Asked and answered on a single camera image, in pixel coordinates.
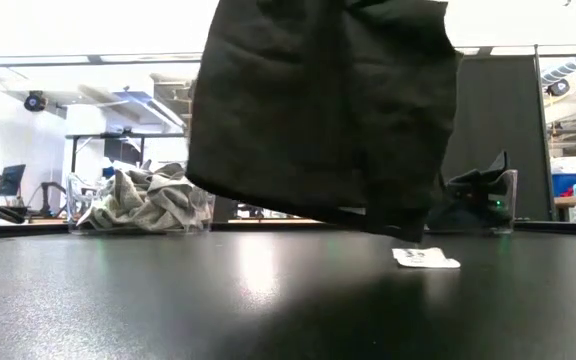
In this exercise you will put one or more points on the light gray towel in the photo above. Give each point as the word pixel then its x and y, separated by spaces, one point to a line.
pixel 173 200

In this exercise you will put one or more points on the black distant robot arm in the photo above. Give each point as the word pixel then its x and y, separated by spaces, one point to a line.
pixel 44 197

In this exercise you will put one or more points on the black cabinet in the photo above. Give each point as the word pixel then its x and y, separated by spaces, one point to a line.
pixel 223 210

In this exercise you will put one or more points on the black hanging monitor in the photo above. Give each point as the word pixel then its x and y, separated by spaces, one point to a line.
pixel 120 150

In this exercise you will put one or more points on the clear plastic bin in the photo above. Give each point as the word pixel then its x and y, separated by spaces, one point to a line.
pixel 514 220
pixel 75 192

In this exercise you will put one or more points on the black partition panel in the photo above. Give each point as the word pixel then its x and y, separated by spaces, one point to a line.
pixel 498 110

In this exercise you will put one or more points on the black monitor on stand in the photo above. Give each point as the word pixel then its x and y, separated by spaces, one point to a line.
pixel 13 180

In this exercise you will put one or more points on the blue storage bin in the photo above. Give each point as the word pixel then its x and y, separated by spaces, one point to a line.
pixel 565 182

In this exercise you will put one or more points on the gray metal frame beam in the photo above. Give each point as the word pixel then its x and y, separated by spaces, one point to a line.
pixel 483 50

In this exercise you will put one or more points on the striped flexible air duct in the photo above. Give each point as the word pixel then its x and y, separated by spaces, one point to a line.
pixel 568 67

